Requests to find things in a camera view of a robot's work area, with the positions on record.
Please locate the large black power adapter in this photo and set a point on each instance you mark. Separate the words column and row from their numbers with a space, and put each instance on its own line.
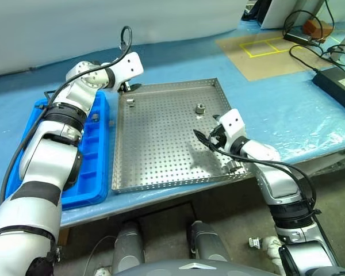
column 336, row 86

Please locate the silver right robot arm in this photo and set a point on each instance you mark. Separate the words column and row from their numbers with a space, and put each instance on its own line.
column 279, row 184

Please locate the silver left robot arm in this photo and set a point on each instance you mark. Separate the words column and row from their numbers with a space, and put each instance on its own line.
column 31, row 207

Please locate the brown cardboard mat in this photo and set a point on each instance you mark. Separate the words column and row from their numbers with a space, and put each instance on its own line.
column 276, row 66

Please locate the grey left robot leg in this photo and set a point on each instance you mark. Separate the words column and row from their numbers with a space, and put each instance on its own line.
column 129, row 247

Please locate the brown block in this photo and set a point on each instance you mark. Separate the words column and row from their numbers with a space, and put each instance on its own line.
column 316, row 27

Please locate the black bag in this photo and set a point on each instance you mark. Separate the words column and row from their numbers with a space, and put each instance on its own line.
column 251, row 10

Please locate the small metal nut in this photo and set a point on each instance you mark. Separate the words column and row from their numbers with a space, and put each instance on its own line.
column 200, row 108

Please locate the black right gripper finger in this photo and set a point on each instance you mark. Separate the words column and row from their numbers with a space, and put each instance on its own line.
column 216, row 117
column 201, row 135

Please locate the blue compartment tray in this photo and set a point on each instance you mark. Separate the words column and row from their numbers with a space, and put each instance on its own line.
column 90, row 172

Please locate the white panel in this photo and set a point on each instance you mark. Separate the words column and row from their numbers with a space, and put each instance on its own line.
column 287, row 11

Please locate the perforated metal tray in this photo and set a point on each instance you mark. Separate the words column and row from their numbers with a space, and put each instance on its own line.
column 161, row 143

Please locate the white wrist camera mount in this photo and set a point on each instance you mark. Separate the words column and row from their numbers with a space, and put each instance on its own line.
column 233, row 122
column 130, row 67

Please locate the grey robot leg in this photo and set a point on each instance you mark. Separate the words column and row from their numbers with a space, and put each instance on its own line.
column 129, row 247
column 210, row 241

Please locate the brown cardboard piece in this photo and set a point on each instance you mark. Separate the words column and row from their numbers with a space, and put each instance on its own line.
column 63, row 236

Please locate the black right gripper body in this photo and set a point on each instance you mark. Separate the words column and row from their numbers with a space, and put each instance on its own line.
column 218, row 136

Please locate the blue plastic table cover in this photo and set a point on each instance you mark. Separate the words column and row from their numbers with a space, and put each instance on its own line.
column 276, row 109

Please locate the white backdrop sheet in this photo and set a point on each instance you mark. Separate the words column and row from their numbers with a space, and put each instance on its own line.
column 103, row 23

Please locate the grey robot torso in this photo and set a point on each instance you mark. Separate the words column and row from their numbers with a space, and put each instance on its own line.
column 189, row 268

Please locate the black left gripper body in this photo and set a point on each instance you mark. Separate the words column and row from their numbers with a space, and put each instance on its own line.
column 123, row 86

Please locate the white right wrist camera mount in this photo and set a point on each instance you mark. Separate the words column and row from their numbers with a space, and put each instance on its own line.
column 233, row 122

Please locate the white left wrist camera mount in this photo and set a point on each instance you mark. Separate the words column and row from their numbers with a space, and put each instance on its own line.
column 130, row 67

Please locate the grey right robot leg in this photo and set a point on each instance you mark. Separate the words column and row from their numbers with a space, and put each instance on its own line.
column 210, row 241

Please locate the small black power adapter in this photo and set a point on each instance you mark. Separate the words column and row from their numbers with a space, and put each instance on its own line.
column 297, row 37

